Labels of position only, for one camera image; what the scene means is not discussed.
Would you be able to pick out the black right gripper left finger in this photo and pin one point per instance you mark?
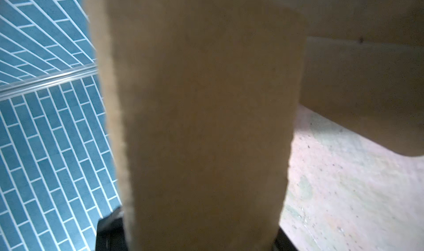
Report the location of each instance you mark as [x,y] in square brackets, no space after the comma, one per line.
[110,233]

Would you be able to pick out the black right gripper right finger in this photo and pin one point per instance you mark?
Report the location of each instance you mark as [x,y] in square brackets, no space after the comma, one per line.
[283,243]

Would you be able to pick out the brown cardboard box top sheet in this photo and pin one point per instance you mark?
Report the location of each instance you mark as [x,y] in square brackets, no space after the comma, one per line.
[201,101]

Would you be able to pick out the aluminium left corner post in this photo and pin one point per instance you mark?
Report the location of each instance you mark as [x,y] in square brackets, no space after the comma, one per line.
[34,84]

